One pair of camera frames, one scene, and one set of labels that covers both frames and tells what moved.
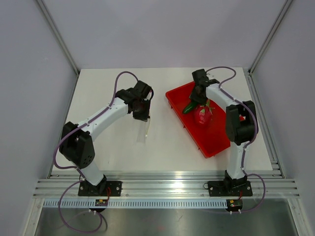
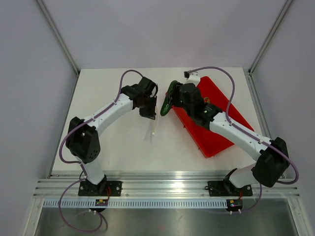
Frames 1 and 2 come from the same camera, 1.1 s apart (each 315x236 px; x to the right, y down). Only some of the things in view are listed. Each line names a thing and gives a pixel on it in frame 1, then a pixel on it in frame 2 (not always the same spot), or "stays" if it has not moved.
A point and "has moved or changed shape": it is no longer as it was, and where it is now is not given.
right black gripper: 193,96 -> 174,94
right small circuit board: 235,203 stays
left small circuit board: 103,202 stays
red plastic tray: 210,138 stays
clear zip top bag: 142,129 -> 150,129
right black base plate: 232,188 stays
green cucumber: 189,107 has moved or changed shape
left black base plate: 85,189 stays
